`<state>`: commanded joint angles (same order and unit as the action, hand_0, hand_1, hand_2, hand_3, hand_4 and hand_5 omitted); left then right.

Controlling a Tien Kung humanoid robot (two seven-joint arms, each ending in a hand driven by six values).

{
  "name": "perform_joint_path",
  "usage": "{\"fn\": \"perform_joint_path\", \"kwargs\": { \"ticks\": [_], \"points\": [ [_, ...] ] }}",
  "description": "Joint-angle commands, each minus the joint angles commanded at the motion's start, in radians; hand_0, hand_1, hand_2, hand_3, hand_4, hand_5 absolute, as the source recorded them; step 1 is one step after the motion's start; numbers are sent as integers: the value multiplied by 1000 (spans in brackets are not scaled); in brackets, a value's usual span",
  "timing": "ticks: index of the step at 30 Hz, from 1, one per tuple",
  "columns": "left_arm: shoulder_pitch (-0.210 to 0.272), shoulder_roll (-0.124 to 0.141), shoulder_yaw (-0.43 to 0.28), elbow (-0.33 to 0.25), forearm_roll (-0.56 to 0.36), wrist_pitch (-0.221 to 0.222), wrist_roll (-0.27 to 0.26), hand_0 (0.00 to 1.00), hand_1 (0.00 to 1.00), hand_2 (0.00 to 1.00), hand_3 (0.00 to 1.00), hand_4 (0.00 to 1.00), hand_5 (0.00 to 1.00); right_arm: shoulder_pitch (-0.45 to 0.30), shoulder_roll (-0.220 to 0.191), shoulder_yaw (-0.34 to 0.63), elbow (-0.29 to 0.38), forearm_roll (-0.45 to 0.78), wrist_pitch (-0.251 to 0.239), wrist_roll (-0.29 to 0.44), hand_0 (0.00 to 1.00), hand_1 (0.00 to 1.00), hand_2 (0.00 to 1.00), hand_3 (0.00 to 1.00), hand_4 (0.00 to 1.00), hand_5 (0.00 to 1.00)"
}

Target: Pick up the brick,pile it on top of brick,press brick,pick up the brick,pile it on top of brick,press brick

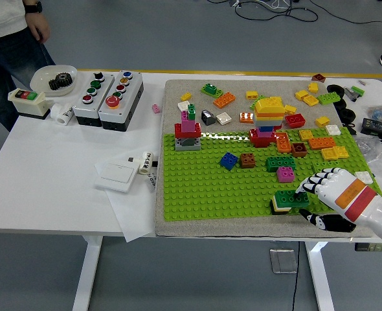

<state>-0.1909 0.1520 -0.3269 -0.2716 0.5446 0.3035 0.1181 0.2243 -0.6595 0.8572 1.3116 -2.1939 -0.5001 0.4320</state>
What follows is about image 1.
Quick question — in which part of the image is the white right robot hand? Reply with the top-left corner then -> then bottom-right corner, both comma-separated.
295,167 -> 382,242

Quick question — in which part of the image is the person's left hand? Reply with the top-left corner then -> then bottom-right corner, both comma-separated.
25,12 -> 52,45

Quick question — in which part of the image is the dark green long brick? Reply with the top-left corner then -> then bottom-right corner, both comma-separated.
273,189 -> 311,209
265,155 -> 297,173

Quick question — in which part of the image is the pink square brick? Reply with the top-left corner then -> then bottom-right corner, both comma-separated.
276,166 -> 295,184

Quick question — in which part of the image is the lime green flat long brick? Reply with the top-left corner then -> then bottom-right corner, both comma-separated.
312,161 -> 337,174

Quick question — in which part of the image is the orange long brick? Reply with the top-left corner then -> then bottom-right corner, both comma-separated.
275,132 -> 292,154
212,91 -> 237,109
308,137 -> 337,150

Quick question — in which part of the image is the dark brown square brick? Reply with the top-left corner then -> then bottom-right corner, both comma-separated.
290,142 -> 308,159

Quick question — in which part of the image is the black yellow white brick stack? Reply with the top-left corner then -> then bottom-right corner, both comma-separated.
270,198 -> 292,216

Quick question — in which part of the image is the red square brick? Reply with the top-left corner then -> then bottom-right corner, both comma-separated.
284,113 -> 307,129

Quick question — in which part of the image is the brick tower with yellow roof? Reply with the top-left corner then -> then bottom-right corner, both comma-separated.
248,97 -> 285,149

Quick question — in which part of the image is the blue square brick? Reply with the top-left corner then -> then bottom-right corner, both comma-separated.
219,152 -> 240,171

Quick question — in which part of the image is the dark grey slope brick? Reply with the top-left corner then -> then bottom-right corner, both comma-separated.
200,109 -> 217,126

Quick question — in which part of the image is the red pink green brick tower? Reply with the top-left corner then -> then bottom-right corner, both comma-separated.
174,103 -> 202,152

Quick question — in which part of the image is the green stacked brick pair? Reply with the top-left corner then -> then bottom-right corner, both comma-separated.
199,83 -> 224,98

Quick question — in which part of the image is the black wristwatch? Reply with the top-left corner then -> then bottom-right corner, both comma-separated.
24,1 -> 43,14

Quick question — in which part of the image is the translucent white bowl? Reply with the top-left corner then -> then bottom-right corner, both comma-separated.
29,64 -> 79,97

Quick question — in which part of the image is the desk control panel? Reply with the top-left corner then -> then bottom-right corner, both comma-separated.
354,242 -> 382,253

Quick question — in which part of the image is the clear plastic bag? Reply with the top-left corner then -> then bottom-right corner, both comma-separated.
354,134 -> 382,178

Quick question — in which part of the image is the person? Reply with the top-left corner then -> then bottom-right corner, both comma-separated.
0,0 -> 56,132

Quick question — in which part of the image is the black metal gear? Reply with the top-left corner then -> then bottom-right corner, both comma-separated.
48,73 -> 74,91

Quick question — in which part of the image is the black digital meter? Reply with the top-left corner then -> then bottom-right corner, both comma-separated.
360,117 -> 382,137

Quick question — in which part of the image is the white table leg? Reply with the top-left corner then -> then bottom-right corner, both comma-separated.
305,241 -> 336,311
71,235 -> 103,311

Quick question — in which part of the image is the white pipe tee fitting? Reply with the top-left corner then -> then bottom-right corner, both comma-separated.
50,102 -> 74,126

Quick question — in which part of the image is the grey four-button control box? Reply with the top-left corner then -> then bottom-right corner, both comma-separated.
71,71 -> 115,128

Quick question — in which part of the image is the metal floor plate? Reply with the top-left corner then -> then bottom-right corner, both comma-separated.
269,248 -> 298,275

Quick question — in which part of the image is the grey emergency stop control box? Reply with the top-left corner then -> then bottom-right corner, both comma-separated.
98,70 -> 144,132

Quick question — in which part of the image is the grey-brown mat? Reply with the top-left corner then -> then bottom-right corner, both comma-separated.
154,79 -> 382,240

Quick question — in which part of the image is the lime green studded baseplate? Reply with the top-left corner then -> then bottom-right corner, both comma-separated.
162,126 -> 382,223

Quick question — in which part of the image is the white labelled tube fitting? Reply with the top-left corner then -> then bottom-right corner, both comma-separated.
138,150 -> 155,176

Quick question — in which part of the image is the white paper sheet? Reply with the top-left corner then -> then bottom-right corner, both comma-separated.
94,152 -> 156,243

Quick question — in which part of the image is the thin black hanging cable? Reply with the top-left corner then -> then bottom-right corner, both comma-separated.
291,241 -> 301,311

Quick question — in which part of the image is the cream switch box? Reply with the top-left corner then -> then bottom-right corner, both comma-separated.
8,89 -> 51,121

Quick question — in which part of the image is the white wall switch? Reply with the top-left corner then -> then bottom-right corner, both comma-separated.
94,161 -> 137,194

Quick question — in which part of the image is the white floor cable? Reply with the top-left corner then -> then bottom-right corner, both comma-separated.
270,0 -> 297,11

